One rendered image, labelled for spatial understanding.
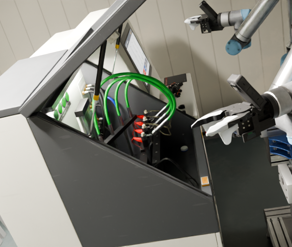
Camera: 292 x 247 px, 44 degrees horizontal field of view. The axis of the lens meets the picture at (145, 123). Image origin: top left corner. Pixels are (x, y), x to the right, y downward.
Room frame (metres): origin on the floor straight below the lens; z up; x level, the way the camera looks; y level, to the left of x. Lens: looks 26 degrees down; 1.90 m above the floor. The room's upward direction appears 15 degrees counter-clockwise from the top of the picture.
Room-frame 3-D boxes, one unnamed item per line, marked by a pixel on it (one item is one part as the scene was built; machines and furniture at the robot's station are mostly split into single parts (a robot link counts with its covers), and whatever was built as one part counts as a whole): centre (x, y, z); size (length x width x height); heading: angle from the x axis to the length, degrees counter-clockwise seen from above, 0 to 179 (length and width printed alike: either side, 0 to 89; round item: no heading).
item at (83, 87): (1.78, 0.24, 1.20); 0.13 x 0.03 x 0.31; 170
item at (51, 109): (1.54, 0.29, 1.43); 0.54 x 0.03 x 0.02; 170
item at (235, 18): (1.82, -0.60, 1.43); 0.11 x 0.08 x 0.09; 53
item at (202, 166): (1.46, -0.21, 0.87); 0.62 x 0.04 x 0.16; 170
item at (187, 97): (2.16, -0.24, 0.96); 0.70 x 0.22 x 0.03; 170
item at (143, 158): (1.62, 0.01, 0.91); 0.34 x 0.10 x 0.15; 170
